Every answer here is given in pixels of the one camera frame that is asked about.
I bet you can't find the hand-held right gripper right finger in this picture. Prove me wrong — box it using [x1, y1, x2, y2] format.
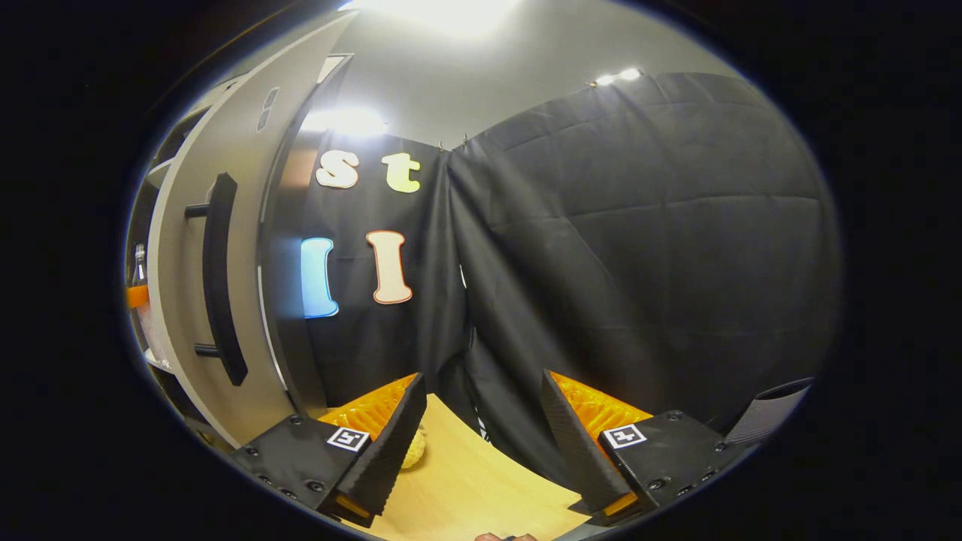
[540, 368, 760, 527]

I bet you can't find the grey ribbed band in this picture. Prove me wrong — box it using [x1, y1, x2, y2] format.
[723, 377, 816, 448]

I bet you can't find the white cabinet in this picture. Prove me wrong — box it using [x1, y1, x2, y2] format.
[124, 71, 249, 452]

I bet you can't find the black backdrop cloth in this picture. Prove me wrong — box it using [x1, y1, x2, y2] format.
[289, 71, 843, 489]

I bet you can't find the small yellow object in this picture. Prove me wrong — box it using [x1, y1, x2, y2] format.
[401, 425, 428, 470]

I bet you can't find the ceiling light panel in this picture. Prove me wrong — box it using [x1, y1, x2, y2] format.
[301, 107, 389, 138]
[588, 68, 644, 87]
[342, 0, 527, 38]

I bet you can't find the black door handle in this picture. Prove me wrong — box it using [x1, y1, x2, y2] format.
[185, 172, 250, 387]

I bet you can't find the white cabinet door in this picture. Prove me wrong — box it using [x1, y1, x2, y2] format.
[147, 11, 358, 450]

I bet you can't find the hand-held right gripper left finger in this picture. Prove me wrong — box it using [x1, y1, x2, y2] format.
[229, 372, 428, 528]

